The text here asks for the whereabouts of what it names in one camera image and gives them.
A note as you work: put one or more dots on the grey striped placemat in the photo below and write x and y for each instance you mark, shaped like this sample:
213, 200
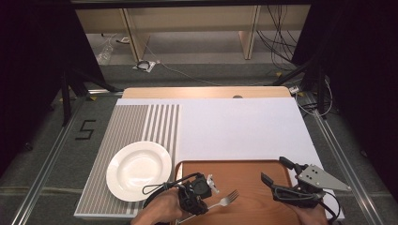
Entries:
128, 122

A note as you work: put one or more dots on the brown wooden tray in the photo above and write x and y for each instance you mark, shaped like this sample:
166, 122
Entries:
247, 187

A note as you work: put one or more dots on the beige wooden desk frame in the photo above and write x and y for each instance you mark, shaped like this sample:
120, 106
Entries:
194, 18

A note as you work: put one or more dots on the black metal stand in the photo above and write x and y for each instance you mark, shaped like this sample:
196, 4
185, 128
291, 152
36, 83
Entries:
66, 100
319, 90

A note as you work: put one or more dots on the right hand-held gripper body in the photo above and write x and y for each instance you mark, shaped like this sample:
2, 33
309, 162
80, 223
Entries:
316, 178

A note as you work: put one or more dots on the clear plastic bag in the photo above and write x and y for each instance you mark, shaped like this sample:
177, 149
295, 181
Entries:
105, 53

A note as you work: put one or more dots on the floor socket plate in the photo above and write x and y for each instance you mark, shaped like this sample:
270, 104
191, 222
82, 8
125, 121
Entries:
144, 66

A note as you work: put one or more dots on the person's right hand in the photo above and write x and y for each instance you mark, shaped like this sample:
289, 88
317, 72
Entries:
309, 217

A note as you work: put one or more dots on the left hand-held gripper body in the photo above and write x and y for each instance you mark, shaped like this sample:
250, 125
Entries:
200, 187

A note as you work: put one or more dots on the white round plate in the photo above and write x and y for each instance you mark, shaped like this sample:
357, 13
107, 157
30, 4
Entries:
137, 170

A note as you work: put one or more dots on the light wooden table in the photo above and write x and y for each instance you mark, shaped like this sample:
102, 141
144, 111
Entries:
200, 92

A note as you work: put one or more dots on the person's left hand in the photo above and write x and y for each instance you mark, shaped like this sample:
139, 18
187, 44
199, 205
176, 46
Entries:
162, 206

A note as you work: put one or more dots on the white board sheet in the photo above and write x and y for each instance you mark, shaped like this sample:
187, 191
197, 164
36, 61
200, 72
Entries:
237, 128

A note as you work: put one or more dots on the aluminium floor rail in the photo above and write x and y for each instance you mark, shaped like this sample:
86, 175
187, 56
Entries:
47, 162
344, 156

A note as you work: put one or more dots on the dark curtain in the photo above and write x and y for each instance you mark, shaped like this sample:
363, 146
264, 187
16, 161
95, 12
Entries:
359, 62
34, 62

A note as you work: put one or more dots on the silver fork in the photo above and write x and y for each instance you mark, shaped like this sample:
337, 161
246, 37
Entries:
226, 198

